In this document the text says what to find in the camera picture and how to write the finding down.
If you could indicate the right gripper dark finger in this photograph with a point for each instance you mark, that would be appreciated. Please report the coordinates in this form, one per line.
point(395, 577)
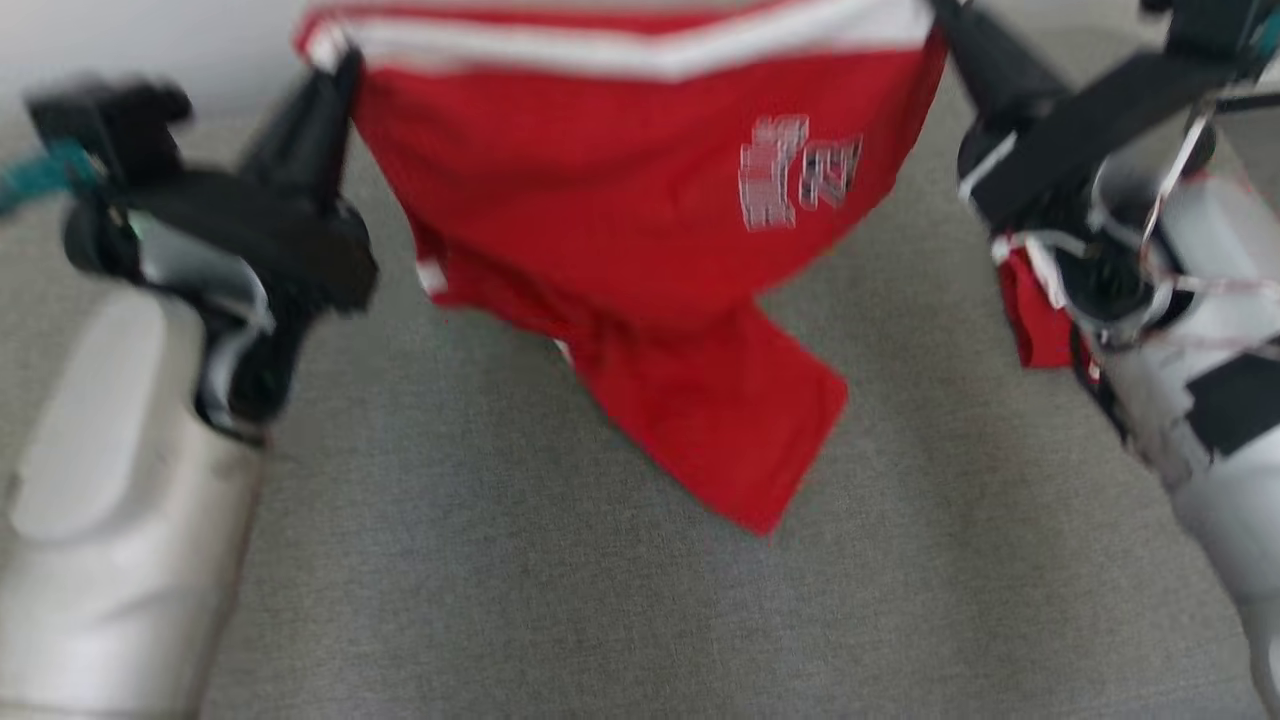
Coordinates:
point(1020, 50)
point(985, 70)

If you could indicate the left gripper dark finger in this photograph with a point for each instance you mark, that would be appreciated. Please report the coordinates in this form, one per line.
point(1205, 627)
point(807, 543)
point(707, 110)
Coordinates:
point(338, 130)
point(285, 150)

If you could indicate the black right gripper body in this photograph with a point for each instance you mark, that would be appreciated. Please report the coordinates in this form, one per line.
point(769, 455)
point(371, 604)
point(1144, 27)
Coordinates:
point(1080, 130)

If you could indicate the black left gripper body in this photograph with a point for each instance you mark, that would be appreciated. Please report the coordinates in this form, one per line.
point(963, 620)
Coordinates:
point(290, 245)

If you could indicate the red shorts with white stripes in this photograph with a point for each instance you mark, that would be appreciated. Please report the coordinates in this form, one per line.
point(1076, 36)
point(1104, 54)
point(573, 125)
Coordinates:
point(600, 200)

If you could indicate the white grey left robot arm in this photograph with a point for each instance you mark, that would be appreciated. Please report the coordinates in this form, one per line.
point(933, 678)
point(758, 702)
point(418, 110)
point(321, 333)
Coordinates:
point(110, 500)

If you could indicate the grey fabric sofa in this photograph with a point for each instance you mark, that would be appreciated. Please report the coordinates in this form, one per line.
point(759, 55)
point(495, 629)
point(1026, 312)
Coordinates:
point(500, 600)

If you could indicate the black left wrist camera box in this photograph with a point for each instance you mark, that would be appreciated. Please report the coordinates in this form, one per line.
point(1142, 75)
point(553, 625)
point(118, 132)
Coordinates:
point(120, 125)

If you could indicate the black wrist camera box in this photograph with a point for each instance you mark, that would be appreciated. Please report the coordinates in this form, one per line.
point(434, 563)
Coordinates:
point(1210, 25)
point(120, 125)

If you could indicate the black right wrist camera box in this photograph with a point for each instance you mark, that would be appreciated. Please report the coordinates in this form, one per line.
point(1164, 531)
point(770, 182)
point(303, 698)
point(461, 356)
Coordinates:
point(1210, 25)

